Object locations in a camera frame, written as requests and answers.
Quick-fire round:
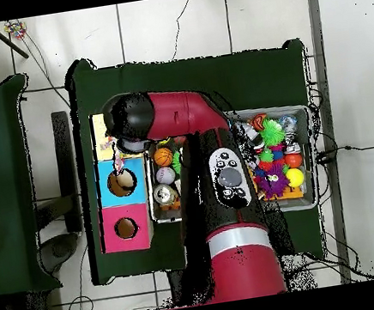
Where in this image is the wooden box with three holes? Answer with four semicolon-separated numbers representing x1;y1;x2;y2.
81;107;160;256

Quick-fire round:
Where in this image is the green spiky ball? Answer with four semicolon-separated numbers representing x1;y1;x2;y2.
170;150;184;176

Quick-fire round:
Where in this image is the orange basketball toy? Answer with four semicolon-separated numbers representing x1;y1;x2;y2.
151;145;176;169

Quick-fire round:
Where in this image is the purple spiky monster toy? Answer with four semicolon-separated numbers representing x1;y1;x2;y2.
252;163;292;202

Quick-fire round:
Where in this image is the small multicoloured toy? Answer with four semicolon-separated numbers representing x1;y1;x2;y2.
3;18;30;43

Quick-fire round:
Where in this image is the black rod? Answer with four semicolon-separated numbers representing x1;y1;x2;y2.
0;17;31;64

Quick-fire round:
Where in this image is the wire mesh bin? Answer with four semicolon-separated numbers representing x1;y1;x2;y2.
137;100;324;234

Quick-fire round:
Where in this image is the thin black floor cable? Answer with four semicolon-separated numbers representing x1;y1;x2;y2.
162;0;202;63

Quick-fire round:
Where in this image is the black power cable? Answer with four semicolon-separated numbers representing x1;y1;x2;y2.
313;140;374;166

